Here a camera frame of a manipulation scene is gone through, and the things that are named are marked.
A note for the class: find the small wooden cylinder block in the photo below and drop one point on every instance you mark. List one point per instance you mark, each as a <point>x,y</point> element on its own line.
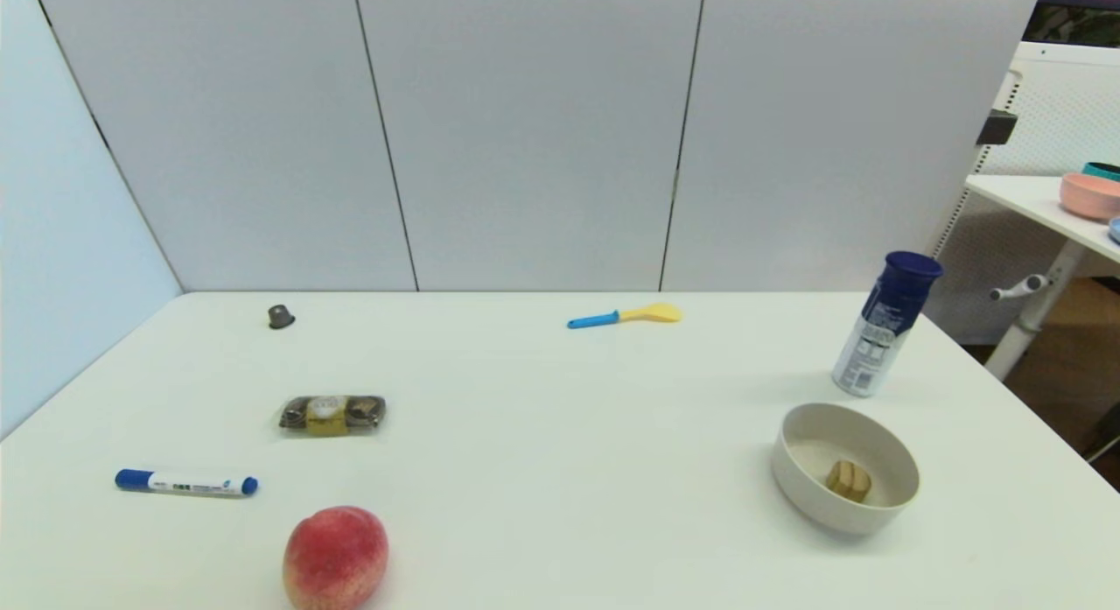
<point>849,481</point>

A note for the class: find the beige round bowl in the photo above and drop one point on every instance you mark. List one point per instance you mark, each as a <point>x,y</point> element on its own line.
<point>844,470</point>

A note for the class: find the pink bowl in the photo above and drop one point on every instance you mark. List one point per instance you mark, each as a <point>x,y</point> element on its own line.
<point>1089,196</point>

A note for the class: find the teal bowl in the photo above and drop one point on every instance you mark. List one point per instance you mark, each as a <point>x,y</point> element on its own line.
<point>1104,170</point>

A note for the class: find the clear pack of chocolates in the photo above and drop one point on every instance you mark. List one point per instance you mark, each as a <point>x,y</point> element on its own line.
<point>332,415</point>

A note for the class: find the small grey cap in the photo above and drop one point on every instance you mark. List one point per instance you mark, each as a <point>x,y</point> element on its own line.
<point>281,317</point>

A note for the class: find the blue and white spray can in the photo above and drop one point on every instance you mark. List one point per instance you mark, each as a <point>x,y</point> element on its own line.
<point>879,334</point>

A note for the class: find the red peach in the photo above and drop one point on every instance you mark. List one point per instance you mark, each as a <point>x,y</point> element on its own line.
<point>335,559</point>

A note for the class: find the blue and white marker pen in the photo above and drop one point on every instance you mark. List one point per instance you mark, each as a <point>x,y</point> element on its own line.
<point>185,483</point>

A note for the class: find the black partition clamp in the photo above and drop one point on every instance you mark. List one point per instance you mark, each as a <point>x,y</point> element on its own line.
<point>997,127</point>

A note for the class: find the white side table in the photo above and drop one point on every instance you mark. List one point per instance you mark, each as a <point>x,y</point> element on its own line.
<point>1046,209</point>

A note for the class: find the white perforated panel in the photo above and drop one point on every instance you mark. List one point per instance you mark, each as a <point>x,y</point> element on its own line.
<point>1063,111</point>

